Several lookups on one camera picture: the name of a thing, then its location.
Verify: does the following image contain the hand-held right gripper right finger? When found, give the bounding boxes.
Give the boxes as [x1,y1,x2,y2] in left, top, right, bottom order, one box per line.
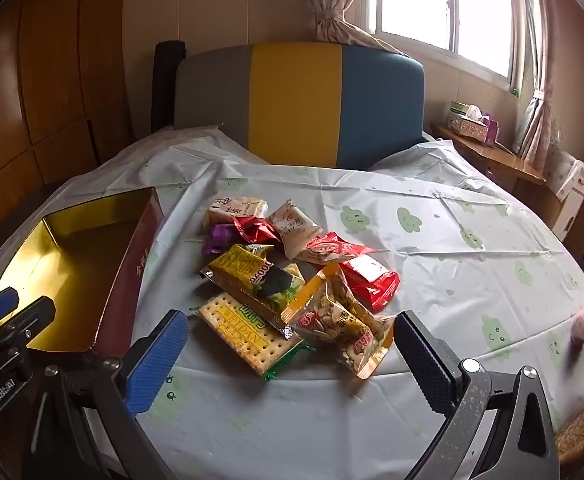
[393,310,562,480]

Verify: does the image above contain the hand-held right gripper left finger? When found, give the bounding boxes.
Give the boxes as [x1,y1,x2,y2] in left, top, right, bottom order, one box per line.
[22,310,189,480]

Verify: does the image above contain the red box with gold interior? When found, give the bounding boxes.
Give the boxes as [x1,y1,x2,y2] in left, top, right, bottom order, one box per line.
[0,186,164,358]

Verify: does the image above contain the cracker packet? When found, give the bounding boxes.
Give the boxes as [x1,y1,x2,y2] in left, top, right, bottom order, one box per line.
[194,294,318,382]

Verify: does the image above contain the orange-edged seed packet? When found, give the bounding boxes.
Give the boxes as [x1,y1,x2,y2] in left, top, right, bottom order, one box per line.
[279,265,395,381]

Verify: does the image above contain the yellow green snack packet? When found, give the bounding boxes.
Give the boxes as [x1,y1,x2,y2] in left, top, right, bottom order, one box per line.
[199,244,307,342]

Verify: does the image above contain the purple snack packet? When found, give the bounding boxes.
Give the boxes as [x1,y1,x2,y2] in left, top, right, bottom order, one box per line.
[202,224,243,256]

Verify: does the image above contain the red and white snack packet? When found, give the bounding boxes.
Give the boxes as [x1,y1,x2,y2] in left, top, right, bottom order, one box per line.
[297,231,378,267]

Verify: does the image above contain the glossy red twisted wrapper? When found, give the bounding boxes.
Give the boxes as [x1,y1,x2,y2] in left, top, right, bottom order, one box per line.
[232,214,283,248]

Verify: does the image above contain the beige pastry packet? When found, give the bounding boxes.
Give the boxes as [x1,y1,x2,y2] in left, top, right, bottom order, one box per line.
[204,196,269,233]

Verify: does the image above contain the cloud print plastic tablecloth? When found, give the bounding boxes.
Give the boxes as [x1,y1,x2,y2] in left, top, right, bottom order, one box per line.
[0,125,584,480]

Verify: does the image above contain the wooden nightstand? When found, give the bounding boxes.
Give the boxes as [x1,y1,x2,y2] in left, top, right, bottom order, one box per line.
[431,122,568,226]

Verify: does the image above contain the white cardboard box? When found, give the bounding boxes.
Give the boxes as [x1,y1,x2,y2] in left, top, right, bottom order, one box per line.
[552,160,584,243]

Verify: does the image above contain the patterned tissue box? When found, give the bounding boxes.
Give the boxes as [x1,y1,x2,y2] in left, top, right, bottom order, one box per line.
[447,105,490,142]

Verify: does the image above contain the purple box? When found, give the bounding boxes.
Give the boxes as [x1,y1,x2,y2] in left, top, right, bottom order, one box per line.
[482,114,500,146]

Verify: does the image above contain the pale patterned cloth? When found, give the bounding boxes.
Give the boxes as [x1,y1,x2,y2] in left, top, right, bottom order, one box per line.
[547,147,584,196]

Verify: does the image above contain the wooden wardrobe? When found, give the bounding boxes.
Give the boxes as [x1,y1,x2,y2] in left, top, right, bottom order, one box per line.
[0,0,133,261]

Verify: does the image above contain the pale floral curtain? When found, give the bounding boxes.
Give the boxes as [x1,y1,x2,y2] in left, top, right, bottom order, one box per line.
[509,0,563,161]

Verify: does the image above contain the grey yellow blue headboard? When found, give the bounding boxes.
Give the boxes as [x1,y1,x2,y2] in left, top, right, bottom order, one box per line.
[173,42,425,170]

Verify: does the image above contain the window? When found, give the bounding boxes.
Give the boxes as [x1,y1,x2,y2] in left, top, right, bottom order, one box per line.
[367,0,528,86]

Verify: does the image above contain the tied beige curtain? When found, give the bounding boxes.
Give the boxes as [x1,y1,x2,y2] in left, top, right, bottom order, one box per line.
[299,0,413,58]

